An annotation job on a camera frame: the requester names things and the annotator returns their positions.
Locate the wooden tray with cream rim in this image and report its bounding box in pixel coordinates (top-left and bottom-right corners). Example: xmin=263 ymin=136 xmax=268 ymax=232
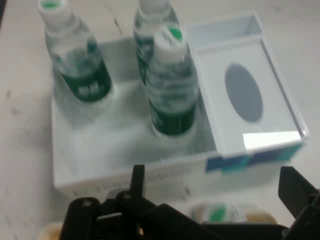
xmin=36 ymin=199 xmax=278 ymax=240

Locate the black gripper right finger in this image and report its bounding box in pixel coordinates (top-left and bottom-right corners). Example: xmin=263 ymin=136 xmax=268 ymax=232
xmin=277 ymin=166 xmax=320 ymax=240

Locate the white ByteDance organizer box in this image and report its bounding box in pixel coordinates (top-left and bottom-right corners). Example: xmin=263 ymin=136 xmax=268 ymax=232
xmin=51 ymin=9 xmax=311 ymax=198

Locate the clear water bottle green label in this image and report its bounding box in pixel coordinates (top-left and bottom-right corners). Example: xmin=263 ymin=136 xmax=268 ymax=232
xmin=189 ymin=201 xmax=247 ymax=223
xmin=36 ymin=0 xmax=113 ymax=103
xmin=147 ymin=24 xmax=200 ymax=137
xmin=132 ymin=0 xmax=180 ymax=86

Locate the blue teal patterned tissue box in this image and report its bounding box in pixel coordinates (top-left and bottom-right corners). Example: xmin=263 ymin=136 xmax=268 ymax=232
xmin=206 ymin=143 xmax=303 ymax=175

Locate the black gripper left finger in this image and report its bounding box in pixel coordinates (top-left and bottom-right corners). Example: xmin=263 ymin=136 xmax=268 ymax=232
xmin=59 ymin=164 xmax=161 ymax=240

